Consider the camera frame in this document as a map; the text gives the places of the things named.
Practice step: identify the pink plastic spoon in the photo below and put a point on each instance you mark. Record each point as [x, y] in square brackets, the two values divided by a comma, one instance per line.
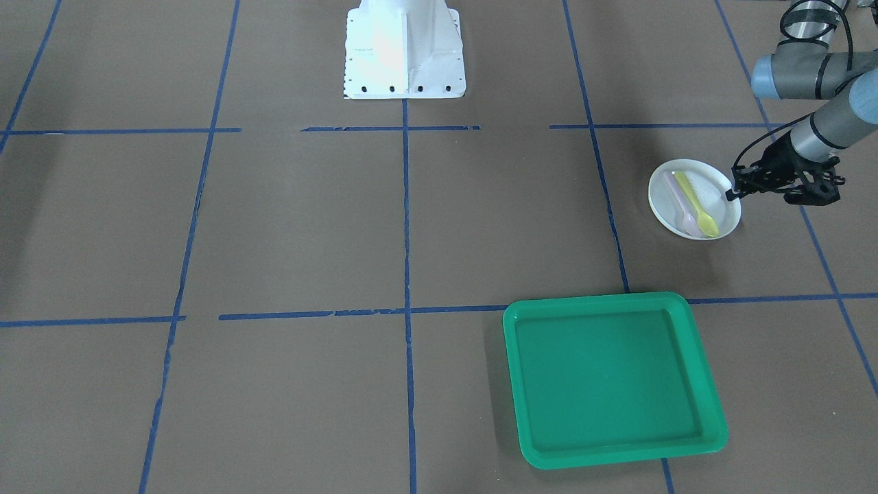
[687, 220]

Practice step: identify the yellow plastic spoon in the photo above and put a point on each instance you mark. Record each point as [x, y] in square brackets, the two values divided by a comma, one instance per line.
[708, 225]

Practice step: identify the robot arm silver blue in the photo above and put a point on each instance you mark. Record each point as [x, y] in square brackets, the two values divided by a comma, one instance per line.
[814, 59]

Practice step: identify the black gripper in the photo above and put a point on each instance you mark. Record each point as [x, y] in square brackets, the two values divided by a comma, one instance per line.
[778, 167]

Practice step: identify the green plastic tray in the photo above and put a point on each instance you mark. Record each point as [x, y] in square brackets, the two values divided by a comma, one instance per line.
[607, 379]

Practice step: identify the white round plate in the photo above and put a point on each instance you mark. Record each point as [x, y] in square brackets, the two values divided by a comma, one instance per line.
[710, 185]

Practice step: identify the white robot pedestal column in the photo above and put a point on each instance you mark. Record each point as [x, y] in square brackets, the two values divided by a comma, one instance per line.
[403, 49]

